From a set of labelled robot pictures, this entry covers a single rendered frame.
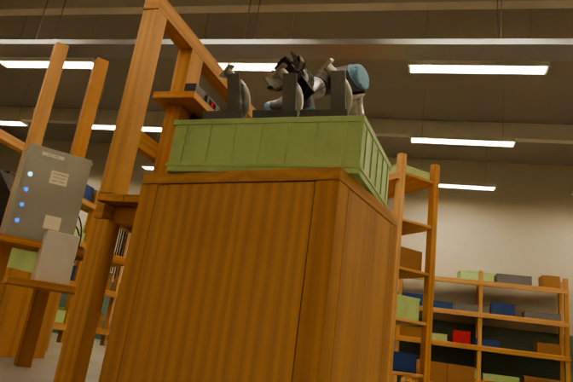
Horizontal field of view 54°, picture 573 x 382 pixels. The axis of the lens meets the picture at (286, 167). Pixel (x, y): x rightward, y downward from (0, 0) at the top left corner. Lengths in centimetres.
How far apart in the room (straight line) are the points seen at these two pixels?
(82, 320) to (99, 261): 25
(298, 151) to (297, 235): 26
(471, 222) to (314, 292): 1078
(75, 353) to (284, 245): 133
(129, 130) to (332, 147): 137
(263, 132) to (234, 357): 63
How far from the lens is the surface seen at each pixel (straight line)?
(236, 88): 184
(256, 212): 155
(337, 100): 171
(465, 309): 1126
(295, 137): 161
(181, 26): 317
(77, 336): 259
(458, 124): 1054
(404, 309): 555
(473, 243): 1204
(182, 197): 171
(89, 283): 259
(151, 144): 303
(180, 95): 304
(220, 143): 170
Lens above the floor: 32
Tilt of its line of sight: 18 degrees up
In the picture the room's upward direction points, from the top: 8 degrees clockwise
